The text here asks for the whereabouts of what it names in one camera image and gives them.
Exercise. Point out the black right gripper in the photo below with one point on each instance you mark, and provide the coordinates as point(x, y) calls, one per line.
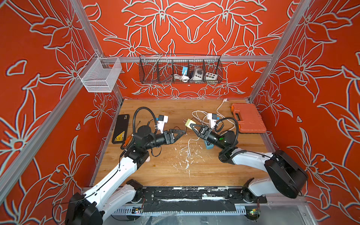
point(206, 133)

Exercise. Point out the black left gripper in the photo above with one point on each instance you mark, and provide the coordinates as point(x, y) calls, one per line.
point(168, 137)

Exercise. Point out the yellow plug adapter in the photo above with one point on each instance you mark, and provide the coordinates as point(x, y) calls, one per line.
point(189, 122)

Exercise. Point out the blue usb charger hub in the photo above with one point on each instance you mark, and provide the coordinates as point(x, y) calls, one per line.
point(208, 145)

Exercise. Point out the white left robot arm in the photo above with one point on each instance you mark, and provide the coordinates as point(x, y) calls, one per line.
point(113, 191)

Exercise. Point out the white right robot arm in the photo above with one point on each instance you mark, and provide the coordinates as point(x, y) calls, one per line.
point(285, 176)

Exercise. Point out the orange plastic tool case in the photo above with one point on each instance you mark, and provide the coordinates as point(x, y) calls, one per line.
point(248, 118)

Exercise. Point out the white power strip in basket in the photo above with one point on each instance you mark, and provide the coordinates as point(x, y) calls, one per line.
point(197, 74)

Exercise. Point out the white socket cube in basket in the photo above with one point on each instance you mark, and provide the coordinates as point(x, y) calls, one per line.
point(211, 77)

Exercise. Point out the black flat tool case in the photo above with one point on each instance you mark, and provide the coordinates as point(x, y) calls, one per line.
point(121, 128)

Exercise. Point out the blue box in basket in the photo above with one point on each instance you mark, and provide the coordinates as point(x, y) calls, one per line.
point(184, 71)

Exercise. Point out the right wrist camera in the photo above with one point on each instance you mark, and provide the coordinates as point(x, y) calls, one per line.
point(212, 117)

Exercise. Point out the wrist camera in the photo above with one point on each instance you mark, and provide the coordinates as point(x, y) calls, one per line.
point(161, 121)
point(212, 117)

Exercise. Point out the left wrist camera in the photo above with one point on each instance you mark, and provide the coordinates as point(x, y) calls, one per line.
point(161, 121)

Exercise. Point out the orange handled screwdriver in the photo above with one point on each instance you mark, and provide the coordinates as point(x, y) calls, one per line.
point(127, 141)

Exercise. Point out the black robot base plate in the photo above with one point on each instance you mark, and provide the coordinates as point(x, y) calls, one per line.
point(195, 200)

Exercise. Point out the black wire wall basket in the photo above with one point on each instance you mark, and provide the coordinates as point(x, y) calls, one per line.
point(166, 68)

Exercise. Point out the clear plastic wall bin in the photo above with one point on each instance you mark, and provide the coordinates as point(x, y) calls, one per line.
point(96, 78)

